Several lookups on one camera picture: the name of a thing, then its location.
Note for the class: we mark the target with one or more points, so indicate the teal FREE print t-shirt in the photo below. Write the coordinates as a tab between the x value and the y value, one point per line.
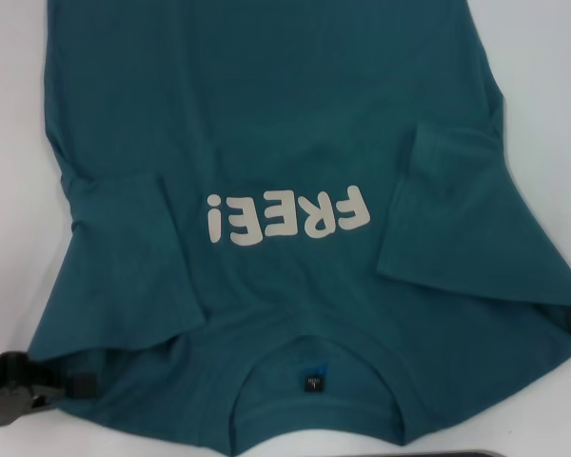
266	119

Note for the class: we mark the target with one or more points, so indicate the black flat panel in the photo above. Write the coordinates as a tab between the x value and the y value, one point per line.
433	454

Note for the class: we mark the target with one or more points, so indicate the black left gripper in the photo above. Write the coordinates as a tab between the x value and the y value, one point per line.
2	395

